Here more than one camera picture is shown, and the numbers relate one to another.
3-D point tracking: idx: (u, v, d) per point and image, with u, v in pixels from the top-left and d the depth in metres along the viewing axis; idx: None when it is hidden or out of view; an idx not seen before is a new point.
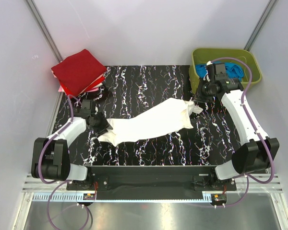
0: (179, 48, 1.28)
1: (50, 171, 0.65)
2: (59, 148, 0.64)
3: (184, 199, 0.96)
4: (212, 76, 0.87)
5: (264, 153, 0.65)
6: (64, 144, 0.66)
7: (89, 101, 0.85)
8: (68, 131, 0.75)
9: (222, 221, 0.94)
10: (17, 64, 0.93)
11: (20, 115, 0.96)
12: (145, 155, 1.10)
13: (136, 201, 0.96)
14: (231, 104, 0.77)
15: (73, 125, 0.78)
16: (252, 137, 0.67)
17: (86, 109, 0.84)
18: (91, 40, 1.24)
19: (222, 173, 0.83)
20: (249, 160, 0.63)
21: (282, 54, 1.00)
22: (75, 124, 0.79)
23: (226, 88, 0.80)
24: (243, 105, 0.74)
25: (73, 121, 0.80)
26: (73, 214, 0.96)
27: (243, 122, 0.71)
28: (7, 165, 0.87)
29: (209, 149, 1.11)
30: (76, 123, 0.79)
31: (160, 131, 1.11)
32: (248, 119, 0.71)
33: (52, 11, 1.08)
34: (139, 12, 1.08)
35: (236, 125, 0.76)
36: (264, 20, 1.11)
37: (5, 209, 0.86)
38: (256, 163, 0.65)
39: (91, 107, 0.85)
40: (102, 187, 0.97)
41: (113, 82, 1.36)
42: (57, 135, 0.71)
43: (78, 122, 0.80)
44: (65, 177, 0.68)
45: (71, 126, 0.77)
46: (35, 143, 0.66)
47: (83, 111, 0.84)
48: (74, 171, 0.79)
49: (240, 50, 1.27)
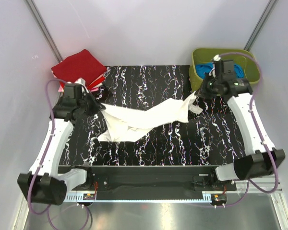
0: (179, 48, 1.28)
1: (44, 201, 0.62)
2: (47, 187, 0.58)
3: (184, 199, 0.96)
4: (220, 74, 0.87)
5: (268, 162, 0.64)
6: (52, 180, 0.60)
7: (73, 88, 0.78)
8: (54, 151, 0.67)
9: (222, 220, 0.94)
10: (17, 65, 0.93)
11: (20, 115, 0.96)
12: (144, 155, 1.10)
13: (136, 201, 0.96)
14: (238, 109, 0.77)
15: (56, 139, 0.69)
16: (258, 147, 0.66)
17: (69, 98, 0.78)
18: (91, 40, 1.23)
19: (222, 174, 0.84)
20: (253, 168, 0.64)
21: (282, 54, 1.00)
22: (58, 137, 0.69)
23: (235, 90, 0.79)
24: (251, 111, 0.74)
25: (54, 132, 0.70)
26: (73, 214, 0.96)
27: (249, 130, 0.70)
28: (7, 165, 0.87)
29: (209, 149, 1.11)
30: (58, 135, 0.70)
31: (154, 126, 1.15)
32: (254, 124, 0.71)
33: (52, 11, 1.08)
34: (139, 12, 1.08)
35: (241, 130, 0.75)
36: (264, 20, 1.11)
37: (5, 209, 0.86)
38: (259, 171, 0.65)
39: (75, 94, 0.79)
40: (103, 187, 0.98)
41: (114, 82, 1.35)
42: (41, 167, 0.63)
43: (61, 132, 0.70)
44: (62, 199, 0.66)
45: (54, 141, 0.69)
46: (19, 180, 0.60)
47: (66, 101, 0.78)
48: (71, 183, 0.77)
49: (240, 50, 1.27)
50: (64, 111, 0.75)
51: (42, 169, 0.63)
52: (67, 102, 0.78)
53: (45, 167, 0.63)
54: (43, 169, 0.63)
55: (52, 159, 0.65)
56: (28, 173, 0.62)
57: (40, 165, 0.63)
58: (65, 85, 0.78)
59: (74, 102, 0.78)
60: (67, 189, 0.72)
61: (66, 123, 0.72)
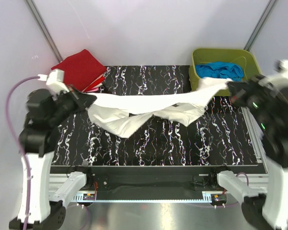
0: (179, 48, 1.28)
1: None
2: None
3: (184, 199, 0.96)
4: (276, 93, 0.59)
5: None
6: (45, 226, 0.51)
7: (38, 105, 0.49)
8: (39, 193, 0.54)
9: (222, 221, 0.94)
10: (17, 65, 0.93)
11: (20, 115, 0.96)
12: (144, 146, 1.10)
13: (137, 201, 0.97)
14: (278, 174, 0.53)
15: (36, 181, 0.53)
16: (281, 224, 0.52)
17: (37, 117, 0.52)
18: (91, 40, 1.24)
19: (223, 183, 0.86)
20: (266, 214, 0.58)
21: (282, 54, 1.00)
22: (38, 177, 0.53)
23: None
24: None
25: (31, 172, 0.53)
26: (73, 214, 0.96)
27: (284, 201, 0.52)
28: (6, 166, 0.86)
29: (208, 149, 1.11)
30: (38, 174, 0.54)
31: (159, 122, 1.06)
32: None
33: (52, 11, 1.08)
34: (139, 12, 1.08)
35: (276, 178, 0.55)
36: (263, 20, 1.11)
37: (5, 210, 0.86)
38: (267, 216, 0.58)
39: (45, 111, 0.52)
40: (103, 187, 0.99)
41: (113, 82, 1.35)
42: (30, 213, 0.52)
43: (40, 171, 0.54)
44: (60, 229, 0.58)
45: (35, 181, 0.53)
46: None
47: (35, 120, 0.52)
48: (71, 192, 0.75)
49: (240, 50, 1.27)
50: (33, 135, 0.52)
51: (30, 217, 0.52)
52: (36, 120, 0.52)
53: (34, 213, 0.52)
54: (32, 215, 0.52)
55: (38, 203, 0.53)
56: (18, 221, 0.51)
57: (27, 213, 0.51)
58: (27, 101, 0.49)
59: (44, 120, 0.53)
60: (67, 202, 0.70)
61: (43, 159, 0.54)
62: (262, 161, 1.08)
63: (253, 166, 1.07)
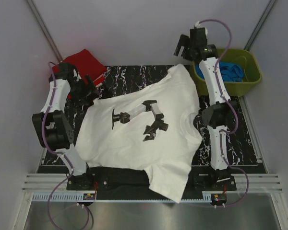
0: (179, 48, 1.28)
1: (58, 141, 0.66)
2: (60, 119, 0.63)
3: (184, 199, 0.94)
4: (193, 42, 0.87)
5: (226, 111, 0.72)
6: (63, 115, 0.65)
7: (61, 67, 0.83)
8: (58, 97, 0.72)
9: (222, 220, 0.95)
10: (17, 65, 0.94)
11: (20, 116, 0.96)
12: (170, 192, 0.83)
13: (136, 201, 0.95)
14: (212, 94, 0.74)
15: (59, 91, 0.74)
16: (218, 100, 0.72)
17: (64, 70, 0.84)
18: (91, 40, 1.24)
19: (216, 161, 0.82)
20: (214, 116, 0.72)
21: (281, 55, 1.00)
22: (61, 88, 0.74)
23: (204, 55, 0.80)
24: (223, 97, 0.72)
25: (56, 86, 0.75)
26: (73, 214, 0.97)
27: (212, 85, 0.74)
28: (7, 165, 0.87)
29: (208, 149, 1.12)
30: (60, 86, 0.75)
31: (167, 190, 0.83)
32: (215, 82, 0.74)
33: (52, 11, 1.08)
34: (139, 12, 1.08)
35: (204, 75, 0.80)
36: (263, 20, 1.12)
37: (6, 209, 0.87)
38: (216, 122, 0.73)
39: (69, 68, 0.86)
40: (103, 187, 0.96)
41: (112, 82, 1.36)
42: (51, 107, 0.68)
43: (61, 86, 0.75)
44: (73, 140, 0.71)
45: (57, 92, 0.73)
46: (32, 120, 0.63)
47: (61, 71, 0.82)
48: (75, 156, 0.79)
49: (239, 49, 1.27)
50: (60, 75, 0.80)
51: (52, 109, 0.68)
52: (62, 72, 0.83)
53: (55, 107, 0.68)
54: (53, 108, 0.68)
55: (59, 102, 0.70)
56: (40, 112, 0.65)
57: (50, 105, 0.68)
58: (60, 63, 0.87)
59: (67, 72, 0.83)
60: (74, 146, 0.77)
61: (66, 82, 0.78)
62: (262, 161, 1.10)
63: (252, 165, 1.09)
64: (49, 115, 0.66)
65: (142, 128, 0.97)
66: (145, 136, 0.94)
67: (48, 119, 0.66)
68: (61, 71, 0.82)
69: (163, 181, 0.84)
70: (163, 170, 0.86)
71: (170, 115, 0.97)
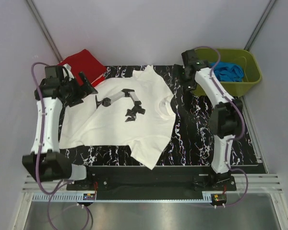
0: (179, 48, 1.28)
1: (55, 178, 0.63)
2: (54, 161, 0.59)
3: (184, 199, 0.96)
4: (186, 61, 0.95)
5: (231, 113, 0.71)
6: (57, 155, 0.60)
7: (54, 68, 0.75)
8: (50, 128, 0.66)
9: (222, 220, 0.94)
10: (17, 65, 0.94)
11: (20, 116, 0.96)
12: (146, 161, 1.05)
13: (136, 201, 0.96)
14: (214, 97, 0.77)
15: (49, 117, 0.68)
16: (221, 100, 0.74)
17: (53, 78, 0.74)
18: (91, 40, 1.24)
19: (217, 165, 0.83)
20: (222, 118, 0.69)
21: (280, 55, 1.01)
22: (51, 115, 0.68)
23: (198, 67, 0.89)
24: (225, 96, 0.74)
25: (46, 111, 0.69)
26: (73, 215, 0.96)
27: (212, 90, 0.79)
28: (7, 166, 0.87)
29: (209, 149, 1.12)
30: (50, 113, 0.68)
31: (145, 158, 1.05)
32: (214, 87, 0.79)
33: (51, 11, 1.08)
34: (139, 13, 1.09)
35: (202, 86, 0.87)
36: (263, 20, 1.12)
37: (6, 209, 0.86)
38: (224, 125, 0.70)
39: (58, 73, 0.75)
40: (103, 187, 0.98)
41: (114, 83, 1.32)
42: (42, 145, 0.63)
43: (52, 110, 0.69)
44: (69, 172, 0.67)
45: (48, 119, 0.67)
46: (24, 163, 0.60)
47: (49, 81, 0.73)
48: (75, 172, 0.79)
49: (239, 49, 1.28)
50: (48, 90, 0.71)
51: (44, 147, 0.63)
52: (51, 82, 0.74)
53: (47, 144, 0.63)
54: (45, 146, 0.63)
55: (51, 136, 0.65)
56: (31, 153, 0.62)
57: (41, 143, 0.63)
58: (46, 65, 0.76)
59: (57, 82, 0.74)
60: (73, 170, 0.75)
61: (55, 100, 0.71)
62: (262, 161, 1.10)
63: (253, 166, 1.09)
64: (42, 154, 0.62)
65: (122, 111, 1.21)
66: (126, 118, 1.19)
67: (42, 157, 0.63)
68: (49, 84, 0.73)
69: (141, 152, 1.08)
70: (142, 144, 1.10)
71: (145, 101, 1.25)
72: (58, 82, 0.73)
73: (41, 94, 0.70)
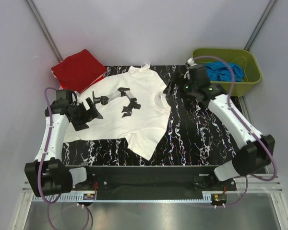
0: (179, 48, 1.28)
1: (55, 190, 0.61)
2: (56, 170, 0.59)
3: (184, 199, 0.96)
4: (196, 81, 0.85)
5: (262, 151, 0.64)
6: (59, 164, 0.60)
7: (65, 91, 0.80)
8: (55, 140, 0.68)
9: (222, 220, 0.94)
10: (17, 65, 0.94)
11: (20, 116, 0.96)
12: (143, 153, 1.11)
13: (137, 201, 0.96)
14: (237, 132, 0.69)
15: (56, 130, 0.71)
16: (248, 138, 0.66)
17: (62, 99, 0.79)
18: (91, 40, 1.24)
19: (222, 174, 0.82)
20: (252, 158, 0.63)
21: (280, 55, 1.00)
22: (57, 128, 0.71)
23: (211, 96, 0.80)
24: (253, 132, 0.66)
25: (53, 124, 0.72)
26: (73, 215, 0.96)
27: (235, 125, 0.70)
28: (7, 166, 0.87)
29: (209, 149, 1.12)
30: (57, 126, 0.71)
31: (142, 151, 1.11)
32: (239, 122, 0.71)
33: (51, 11, 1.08)
34: (139, 13, 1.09)
35: (218, 116, 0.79)
36: (263, 20, 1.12)
37: (6, 209, 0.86)
38: (255, 165, 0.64)
39: (68, 96, 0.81)
40: (103, 187, 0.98)
41: (114, 82, 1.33)
42: (46, 154, 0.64)
43: (59, 124, 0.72)
44: (70, 188, 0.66)
45: (54, 132, 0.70)
46: (26, 171, 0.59)
47: (59, 102, 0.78)
48: (75, 178, 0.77)
49: (238, 49, 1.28)
50: (57, 109, 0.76)
51: (47, 156, 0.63)
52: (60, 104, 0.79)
53: (51, 153, 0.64)
54: (49, 155, 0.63)
55: (55, 145, 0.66)
56: (34, 162, 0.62)
57: (45, 152, 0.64)
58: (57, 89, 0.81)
59: (66, 103, 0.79)
60: (73, 180, 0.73)
61: (63, 117, 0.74)
62: None
63: None
64: (44, 163, 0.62)
65: (119, 108, 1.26)
66: (123, 113, 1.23)
67: (43, 168, 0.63)
68: (58, 104, 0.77)
69: (138, 143, 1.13)
70: (138, 136, 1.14)
71: (140, 97, 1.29)
72: (67, 103, 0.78)
73: (51, 112, 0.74)
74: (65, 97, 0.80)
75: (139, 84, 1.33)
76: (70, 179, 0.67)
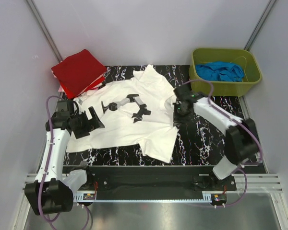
0: (179, 47, 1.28)
1: (55, 210, 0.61)
2: (56, 191, 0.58)
3: (184, 199, 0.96)
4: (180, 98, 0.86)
5: (247, 137, 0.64)
6: (60, 184, 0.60)
7: (66, 102, 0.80)
8: (56, 159, 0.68)
9: (222, 220, 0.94)
10: (17, 64, 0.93)
11: (20, 115, 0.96)
12: (161, 156, 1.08)
13: (137, 201, 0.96)
14: (221, 123, 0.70)
15: (57, 146, 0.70)
16: (230, 123, 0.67)
17: (64, 111, 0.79)
18: (91, 40, 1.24)
19: (221, 174, 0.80)
20: (237, 142, 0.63)
21: (281, 54, 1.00)
22: (58, 144, 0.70)
23: (194, 99, 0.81)
24: (233, 119, 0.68)
25: (54, 141, 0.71)
26: (73, 214, 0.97)
27: (214, 115, 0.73)
28: (7, 165, 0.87)
29: (209, 149, 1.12)
30: (58, 143, 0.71)
31: (161, 155, 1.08)
32: (217, 112, 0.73)
33: (51, 11, 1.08)
34: (139, 12, 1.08)
35: (205, 117, 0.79)
36: (264, 19, 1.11)
37: (6, 209, 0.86)
38: (244, 151, 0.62)
39: (69, 108, 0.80)
40: (103, 187, 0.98)
41: (123, 86, 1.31)
42: (47, 174, 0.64)
43: (60, 141, 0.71)
44: (71, 205, 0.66)
45: (54, 150, 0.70)
46: (26, 191, 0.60)
47: (61, 114, 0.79)
48: (74, 185, 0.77)
49: (237, 49, 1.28)
50: (58, 121, 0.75)
51: (48, 176, 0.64)
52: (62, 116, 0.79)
53: (51, 174, 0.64)
54: (49, 176, 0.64)
55: (56, 165, 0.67)
56: (35, 182, 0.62)
57: (45, 172, 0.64)
58: (58, 100, 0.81)
59: (68, 115, 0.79)
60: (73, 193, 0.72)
61: (64, 131, 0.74)
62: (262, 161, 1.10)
63: (253, 165, 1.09)
64: (45, 184, 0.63)
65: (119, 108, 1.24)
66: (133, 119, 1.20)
67: (43, 188, 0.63)
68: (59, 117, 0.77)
69: (155, 148, 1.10)
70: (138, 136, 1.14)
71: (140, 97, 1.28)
72: (69, 115, 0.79)
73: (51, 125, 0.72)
74: (65, 109, 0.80)
75: (147, 87, 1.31)
76: (71, 196, 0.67)
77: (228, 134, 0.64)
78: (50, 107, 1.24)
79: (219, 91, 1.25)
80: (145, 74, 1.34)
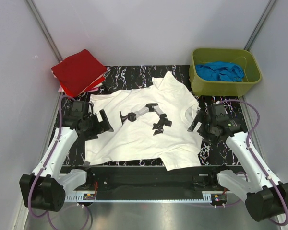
0: (179, 47, 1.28)
1: (43, 206, 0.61)
2: (48, 189, 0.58)
3: (184, 199, 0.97)
4: (213, 118, 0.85)
5: (277, 199, 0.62)
6: (54, 182, 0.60)
7: (81, 103, 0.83)
8: (57, 155, 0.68)
9: (222, 220, 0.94)
10: (17, 64, 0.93)
11: (20, 115, 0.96)
12: (189, 163, 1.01)
13: (136, 201, 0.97)
14: (254, 176, 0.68)
15: (61, 143, 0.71)
16: (265, 184, 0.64)
17: (77, 111, 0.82)
18: (91, 40, 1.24)
19: (223, 181, 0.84)
20: (266, 206, 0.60)
21: (281, 54, 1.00)
22: (63, 142, 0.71)
23: (229, 130, 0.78)
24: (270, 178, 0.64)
25: (60, 138, 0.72)
26: (73, 214, 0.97)
27: (252, 167, 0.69)
28: (7, 166, 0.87)
29: (209, 149, 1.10)
30: (63, 140, 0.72)
31: (190, 162, 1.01)
32: (256, 165, 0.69)
33: (51, 11, 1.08)
34: (139, 12, 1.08)
35: (236, 154, 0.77)
36: (264, 20, 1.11)
37: (6, 209, 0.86)
38: (267, 212, 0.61)
39: (84, 109, 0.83)
40: (103, 187, 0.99)
41: (138, 92, 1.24)
42: (43, 169, 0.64)
43: (65, 139, 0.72)
44: (61, 205, 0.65)
45: (57, 147, 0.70)
46: (21, 181, 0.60)
47: (74, 114, 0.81)
48: (70, 185, 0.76)
49: (238, 49, 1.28)
50: (69, 121, 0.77)
51: (44, 171, 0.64)
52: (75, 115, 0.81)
53: (48, 169, 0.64)
54: (45, 171, 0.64)
55: (55, 162, 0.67)
56: (31, 174, 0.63)
57: (43, 167, 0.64)
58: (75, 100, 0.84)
59: (80, 115, 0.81)
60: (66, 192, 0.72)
61: (71, 132, 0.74)
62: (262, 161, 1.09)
63: None
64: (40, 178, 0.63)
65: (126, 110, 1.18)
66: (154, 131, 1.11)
67: None
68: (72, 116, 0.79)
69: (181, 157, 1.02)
70: None
71: None
72: (81, 116, 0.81)
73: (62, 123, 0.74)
74: (79, 109, 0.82)
75: (165, 93, 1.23)
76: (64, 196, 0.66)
77: (258, 196, 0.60)
78: (50, 107, 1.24)
79: (220, 90, 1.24)
80: (165, 80, 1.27)
